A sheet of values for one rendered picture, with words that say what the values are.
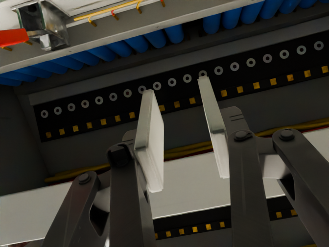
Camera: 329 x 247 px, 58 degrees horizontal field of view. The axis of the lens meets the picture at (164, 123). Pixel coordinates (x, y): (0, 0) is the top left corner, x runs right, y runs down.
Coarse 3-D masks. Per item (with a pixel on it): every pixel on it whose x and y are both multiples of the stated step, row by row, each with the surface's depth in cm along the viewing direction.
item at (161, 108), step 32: (224, 64) 38; (256, 64) 37; (288, 64) 37; (320, 64) 36; (96, 96) 40; (160, 96) 39; (192, 96) 38; (224, 96) 38; (64, 128) 41; (96, 128) 41
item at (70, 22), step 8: (128, 0) 25; (144, 0) 24; (152, 0) 24; (104, 8) 25; (120, 8) 25; (128, 8) 25; (72, 16) 25; (96, 16) 25; (104, 16) 25; (72, 24) 25
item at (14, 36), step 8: (0, 32) 17; (8, 32) 17; (16, 32) 18; (24, 32) 19; (32, 32) 20; (40, 32) 21; (48, 32) 22; (0, 40) 16; (8, 40) 17; (16, 40) 18; (24, 40) 19; (40, 40) 23; (48, 40) 23; (48, 48) 23
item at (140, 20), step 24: (168, 0) 25; (192, 0) 24; (216, 0) 24; (240, 0) 24; (96, 24) 26; (120, 24) 25; (144, 24) 25; (168, 24) 26; (0, 48) 27; (24, 48) 27; (72, 48) 26; (0, 72) 28
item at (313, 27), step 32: (0, 0) 21; (64, 0) 22; (96, 0) 24; (288, 32) 36; (320, 32) 36; (160, 64) 38; (192, 64) 38; (0, 96) 40; (32, 96) 41; (64, 96) 41
